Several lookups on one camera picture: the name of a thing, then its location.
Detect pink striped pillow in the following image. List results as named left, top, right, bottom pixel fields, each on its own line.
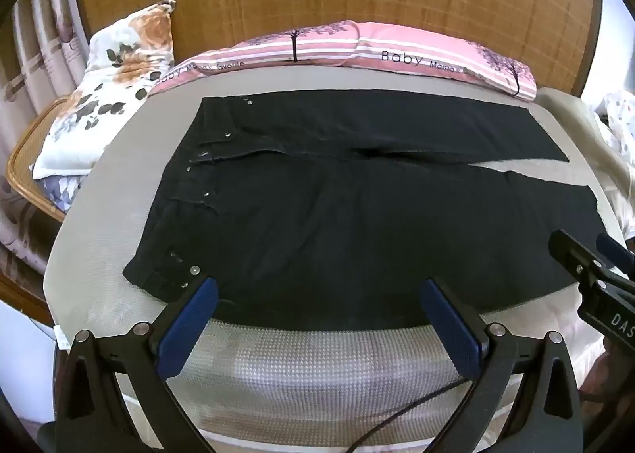
left=149, top=21, right=538, bottom=101

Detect wicker chair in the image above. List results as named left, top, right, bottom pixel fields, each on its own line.
left=6, top=96, right=73, bottom=224

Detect wooden bed frame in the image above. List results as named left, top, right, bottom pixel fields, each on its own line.
left=0, top=254, right=55, bottom=326

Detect beige blanket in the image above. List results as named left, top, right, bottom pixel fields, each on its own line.
left=538, top=86, right=635, bottom=240

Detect black pants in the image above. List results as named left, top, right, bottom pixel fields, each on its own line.
left=122, top=90, right=608, bottom=330

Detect white floral pillow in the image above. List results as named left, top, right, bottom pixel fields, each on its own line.
left=31, top=0, right=178, bottom=181

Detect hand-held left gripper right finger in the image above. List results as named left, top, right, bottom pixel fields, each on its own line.
left=419, top=277, right=583, bottom=453

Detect grey bed sheet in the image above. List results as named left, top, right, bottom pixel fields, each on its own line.
left=44, top=61, right=621, bottom=349

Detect white waffle blanket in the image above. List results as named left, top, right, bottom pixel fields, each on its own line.
left=54, top=304, right=611, bottom=453

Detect grey floral cushion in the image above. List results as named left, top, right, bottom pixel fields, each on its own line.
left=42, top=174, right=81, bottom=214

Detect black cable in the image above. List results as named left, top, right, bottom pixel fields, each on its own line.
left=347, top=374, right=472, bottom=453

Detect patterned curtain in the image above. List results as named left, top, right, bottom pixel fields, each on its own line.
left=0, top=0, right=91, bottom=275

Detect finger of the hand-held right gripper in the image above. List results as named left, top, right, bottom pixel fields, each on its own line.
left=597, top=233, right=635, bottom=281
left=548, top=229, right=603, bottom=285

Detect white dotted cloth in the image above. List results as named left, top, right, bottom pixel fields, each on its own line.
left=593, top=91, right=635, bottom=171

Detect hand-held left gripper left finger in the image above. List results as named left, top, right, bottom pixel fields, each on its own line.
left=54, top=274, right=221, bottom=453

